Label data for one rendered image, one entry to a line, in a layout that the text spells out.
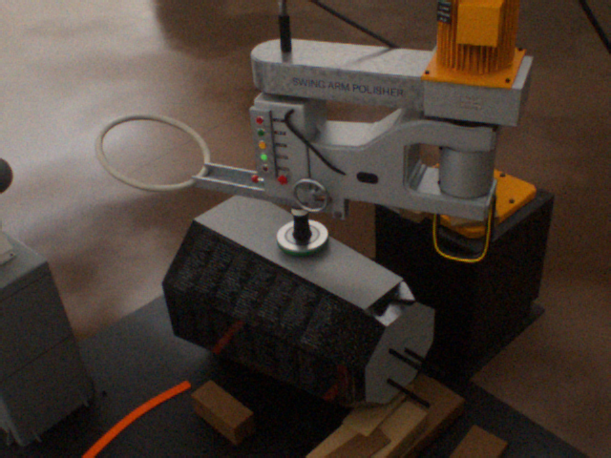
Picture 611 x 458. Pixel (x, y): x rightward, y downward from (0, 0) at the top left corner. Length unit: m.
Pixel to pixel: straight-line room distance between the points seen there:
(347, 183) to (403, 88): 0.46
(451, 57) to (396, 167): 0.46
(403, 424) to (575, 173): 2.58
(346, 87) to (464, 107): 0.40
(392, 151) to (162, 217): 2.56
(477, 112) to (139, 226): 2.90
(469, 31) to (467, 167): 0.51
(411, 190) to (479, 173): 0.25
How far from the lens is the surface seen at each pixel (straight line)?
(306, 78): 2.53
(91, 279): 4.48
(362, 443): 3.09
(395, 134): 2.53
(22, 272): 3.21
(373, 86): 2.46
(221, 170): 3.11
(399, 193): 2.65
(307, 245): 2.99
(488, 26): 2.23
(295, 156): 2.71
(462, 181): 2.57
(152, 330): 3.99
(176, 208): 4.91
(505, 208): 3.37
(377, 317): 2.78
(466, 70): 2.37
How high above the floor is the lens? 2.67
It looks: 36 degrees down
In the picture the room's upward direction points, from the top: 5 degrees counter-clockwise
